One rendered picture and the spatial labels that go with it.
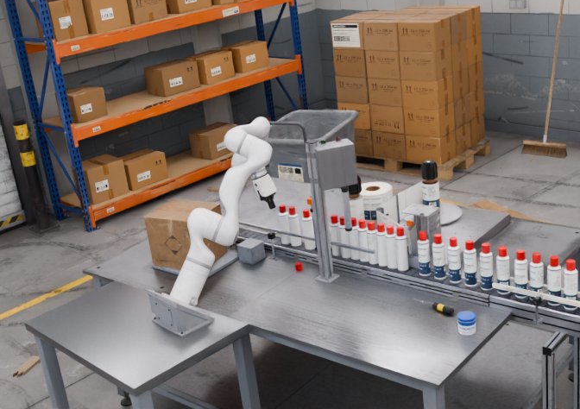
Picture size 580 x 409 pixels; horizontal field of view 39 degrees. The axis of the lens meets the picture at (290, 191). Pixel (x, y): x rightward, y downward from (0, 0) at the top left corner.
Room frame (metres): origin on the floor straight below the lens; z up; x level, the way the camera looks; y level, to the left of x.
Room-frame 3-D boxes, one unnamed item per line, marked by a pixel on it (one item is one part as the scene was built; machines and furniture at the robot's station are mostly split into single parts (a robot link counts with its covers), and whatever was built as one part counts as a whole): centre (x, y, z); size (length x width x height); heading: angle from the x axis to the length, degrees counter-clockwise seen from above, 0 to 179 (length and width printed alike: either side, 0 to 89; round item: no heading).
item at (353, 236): (3.50, -0.27, 0.98); 0.05 x 0.05 x 0.20
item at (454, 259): (3.15, -0.66, 0.98); 0.05 x 0.05 x 0.20
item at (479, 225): (3.82, -0.58, 0.86); 0.80 x 0.67 x 0.05; 48
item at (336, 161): (3.44, -0.21, 1.38); 0.17 x 0.10 x 0.19; 103
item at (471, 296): (3.58, -0.19, 0.85); 1.65 x 0.11 x 0.05; 48
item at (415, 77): (7.39, -1.22, 0.70); 1.20 x 0.82 x 1.39; 48
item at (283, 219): (3.78, 0.05, 0.98); 0.05 x 0.05 x 0.20
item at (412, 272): (3.58, -0.19, 0.86); 1.65 x 0.08 x 0.04; 48
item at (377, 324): (3.73, -0.16, 0.82); 2.10 x 1.50 x 0.02; 48
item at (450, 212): (3.91, -0.72, 0.89); 0.31 x 0.31 x 0.01
